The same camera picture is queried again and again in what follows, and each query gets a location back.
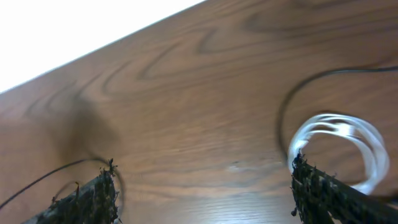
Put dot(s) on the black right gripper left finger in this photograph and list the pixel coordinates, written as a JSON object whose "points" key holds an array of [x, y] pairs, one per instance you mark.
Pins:
{"points": [[92, 203]]}

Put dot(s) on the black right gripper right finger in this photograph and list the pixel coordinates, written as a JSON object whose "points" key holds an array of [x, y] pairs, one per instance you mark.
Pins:
{"points": [[320, 198]]}

